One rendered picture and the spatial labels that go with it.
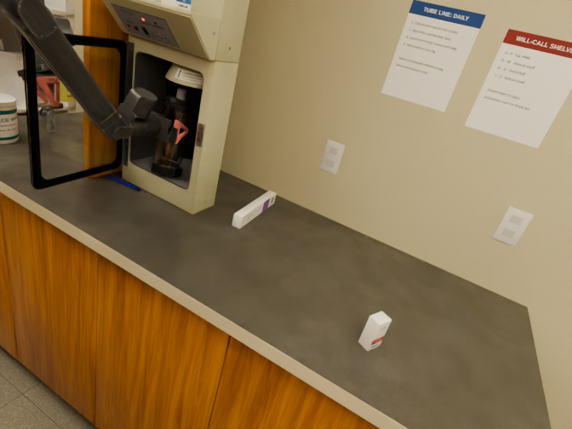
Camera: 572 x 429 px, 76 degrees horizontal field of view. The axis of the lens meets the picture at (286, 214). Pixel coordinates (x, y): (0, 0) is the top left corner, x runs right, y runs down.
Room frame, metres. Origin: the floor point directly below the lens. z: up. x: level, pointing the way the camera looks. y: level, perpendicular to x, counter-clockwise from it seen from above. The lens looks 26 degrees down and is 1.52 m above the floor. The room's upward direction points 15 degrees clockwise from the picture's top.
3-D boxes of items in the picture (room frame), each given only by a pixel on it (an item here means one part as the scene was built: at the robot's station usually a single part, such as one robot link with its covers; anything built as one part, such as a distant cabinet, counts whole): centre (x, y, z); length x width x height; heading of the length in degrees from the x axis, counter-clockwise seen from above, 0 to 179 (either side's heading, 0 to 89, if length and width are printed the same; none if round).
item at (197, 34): (1.03, 0.46, 1.46); 0.32 x 0.12 x 0.10; 69
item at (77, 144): (0.98, 0.63, 1.19); 0.30 x 0.01 x 0.40; 164
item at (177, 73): (1.17, 0.38, 1.34); 0.18 x 0.18 x 0.05
